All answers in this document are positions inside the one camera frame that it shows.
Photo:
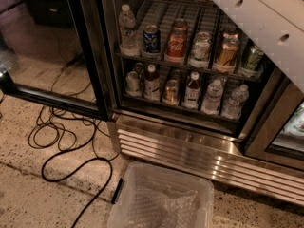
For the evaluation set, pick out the open glass fridge door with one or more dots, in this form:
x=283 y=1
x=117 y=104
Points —
x=48 y=65

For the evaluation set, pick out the dark cabinet in background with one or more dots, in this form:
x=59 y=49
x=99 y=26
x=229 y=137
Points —
x=50 y=12

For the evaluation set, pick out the bubble wrap sheet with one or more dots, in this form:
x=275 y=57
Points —
x=157 y=205

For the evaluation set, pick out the stainless steel display fridge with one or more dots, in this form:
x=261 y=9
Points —
x=210 y=146

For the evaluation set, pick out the clear water bottle shelf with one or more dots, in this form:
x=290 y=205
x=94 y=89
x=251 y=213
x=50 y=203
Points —
x=212 y=97
x=127 y=26

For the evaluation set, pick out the dark juice bottle white cap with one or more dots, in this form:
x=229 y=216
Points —
x=152 y=84

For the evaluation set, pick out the orange gold can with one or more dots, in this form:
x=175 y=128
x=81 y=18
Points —
x=225 y=60

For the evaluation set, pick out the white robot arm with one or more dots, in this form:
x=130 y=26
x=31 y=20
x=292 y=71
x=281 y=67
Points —
x=277 y=27

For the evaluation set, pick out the gold can bottom shelf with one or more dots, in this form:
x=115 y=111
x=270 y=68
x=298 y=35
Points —
x=171 y=93

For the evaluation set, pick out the clear plastic storage bin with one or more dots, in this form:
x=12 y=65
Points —
x=126 y=191

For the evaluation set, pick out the right glass fridge door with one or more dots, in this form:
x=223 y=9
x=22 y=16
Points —
x=278 y=137

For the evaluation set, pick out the rightmost water bottle bottom shelf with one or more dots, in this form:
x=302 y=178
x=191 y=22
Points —
x=234 y=103

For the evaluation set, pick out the red can behind coca-cola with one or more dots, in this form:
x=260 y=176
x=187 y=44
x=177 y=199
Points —
x=180 y=23

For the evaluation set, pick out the clear water bottle middle shelf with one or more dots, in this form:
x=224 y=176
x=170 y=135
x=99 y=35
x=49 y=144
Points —
x=127 y=26

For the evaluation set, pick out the brown tea bottle white cap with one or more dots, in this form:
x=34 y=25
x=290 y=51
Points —
x=192 y=91

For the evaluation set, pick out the green monster can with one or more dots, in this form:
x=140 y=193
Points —
x=251 y=61

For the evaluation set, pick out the blue pepsi can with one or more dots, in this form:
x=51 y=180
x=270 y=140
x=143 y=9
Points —
x=151 y=42

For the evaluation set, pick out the silver can bottom shelf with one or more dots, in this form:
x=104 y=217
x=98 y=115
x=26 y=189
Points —
x=133 y=86

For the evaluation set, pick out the brown can behind orange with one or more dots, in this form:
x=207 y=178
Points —
x=229 y=33

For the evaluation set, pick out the clear water bottle bottom shelf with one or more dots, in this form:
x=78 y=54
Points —
x=212 y=97

